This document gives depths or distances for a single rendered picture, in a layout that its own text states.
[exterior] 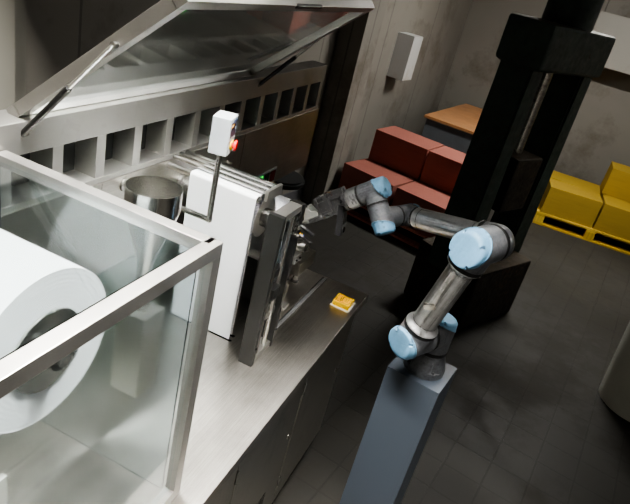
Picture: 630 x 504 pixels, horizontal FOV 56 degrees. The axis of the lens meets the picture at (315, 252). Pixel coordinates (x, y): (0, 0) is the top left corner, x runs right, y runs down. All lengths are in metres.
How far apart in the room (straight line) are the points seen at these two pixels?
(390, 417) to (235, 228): 0.91
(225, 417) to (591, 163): 6.90
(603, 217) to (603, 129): 1.40
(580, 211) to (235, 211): 5.57
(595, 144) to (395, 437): 6.28
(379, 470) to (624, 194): 5.57
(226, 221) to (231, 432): 0.64
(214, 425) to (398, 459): 0.84
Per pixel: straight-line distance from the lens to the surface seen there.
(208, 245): 1.14
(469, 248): 1.76
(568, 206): 7.06
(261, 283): 1.82
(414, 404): 2.20
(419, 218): 2.06
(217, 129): 1.56
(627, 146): 8.11
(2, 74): 3.07
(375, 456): 2.41
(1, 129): 1.46
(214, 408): 1.82
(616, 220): 7.14
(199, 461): 1.68
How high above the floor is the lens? 2.13
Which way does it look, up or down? 26 degrees down
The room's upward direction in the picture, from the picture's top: 14 degrees clockwise
